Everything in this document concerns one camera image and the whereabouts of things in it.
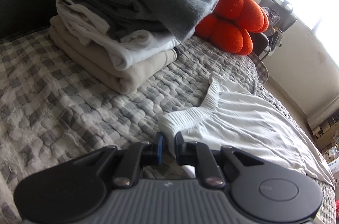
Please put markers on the grey checked quilt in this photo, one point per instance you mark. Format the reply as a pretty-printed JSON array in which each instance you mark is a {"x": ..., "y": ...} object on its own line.
[{"x": 79, "y": 112}]

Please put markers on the wooden shelf unit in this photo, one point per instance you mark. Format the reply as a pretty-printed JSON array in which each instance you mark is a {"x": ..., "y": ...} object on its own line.
[{"x": 328, "y": 136}]

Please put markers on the white office chair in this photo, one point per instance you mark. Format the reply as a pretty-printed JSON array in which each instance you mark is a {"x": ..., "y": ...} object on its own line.
[{"x": 283, "y": 20}]

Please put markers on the grey backpack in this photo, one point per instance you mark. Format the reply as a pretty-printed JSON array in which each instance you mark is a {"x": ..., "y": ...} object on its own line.
[{"x": 272, "y": 20}]

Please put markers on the beige folded garment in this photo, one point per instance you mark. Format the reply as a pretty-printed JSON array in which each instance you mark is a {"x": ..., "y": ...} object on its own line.
[{"x": 106, "y": 73}]

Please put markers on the white cardboard box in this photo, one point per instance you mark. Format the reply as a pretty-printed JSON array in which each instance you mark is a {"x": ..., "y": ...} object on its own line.
[{"x": 334, "y": 168}]

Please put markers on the orange flower cushion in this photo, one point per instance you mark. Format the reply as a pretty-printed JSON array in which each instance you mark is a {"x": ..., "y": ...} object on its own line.
[{"x": 233, "y": 20}]

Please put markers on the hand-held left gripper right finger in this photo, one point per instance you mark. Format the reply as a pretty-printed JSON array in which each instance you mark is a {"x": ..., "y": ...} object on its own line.
[{"x": 178, "y": 145}]

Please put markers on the white folded garment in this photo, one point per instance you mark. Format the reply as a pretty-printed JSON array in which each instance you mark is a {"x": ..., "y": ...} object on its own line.
[{"x": 132, "y": 51}]

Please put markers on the white pants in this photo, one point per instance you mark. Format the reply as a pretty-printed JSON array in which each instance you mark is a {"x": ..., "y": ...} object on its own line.
[{"x": 251, "y": 128}]

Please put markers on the grey curtain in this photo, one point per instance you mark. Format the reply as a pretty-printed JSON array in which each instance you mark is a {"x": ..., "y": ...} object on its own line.
[{"x": 323, "y": 115}]

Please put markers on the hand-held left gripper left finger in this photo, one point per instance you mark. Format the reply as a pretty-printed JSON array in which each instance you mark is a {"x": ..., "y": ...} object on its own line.
[{"x": 159, "y": 147}]

